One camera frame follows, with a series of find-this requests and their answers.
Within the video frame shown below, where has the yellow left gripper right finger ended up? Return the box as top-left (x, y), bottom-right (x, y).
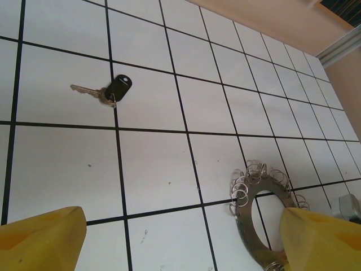
top-left (279, 207), bottom-right (361, 271)

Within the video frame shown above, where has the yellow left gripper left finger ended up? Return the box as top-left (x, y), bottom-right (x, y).
top-left (0, 206), bottom-right (87, 271)

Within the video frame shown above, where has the metal disc with split rings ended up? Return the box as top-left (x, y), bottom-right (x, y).
top-left (227, 160), bottom-right (311, 271)

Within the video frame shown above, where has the brass key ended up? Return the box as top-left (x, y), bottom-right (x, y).
top-left (70, 84), bottom-right (117, 109)

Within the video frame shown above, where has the aluminium frame post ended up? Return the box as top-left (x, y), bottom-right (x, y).
top-left (315, 28), bottom-right (361, 68)

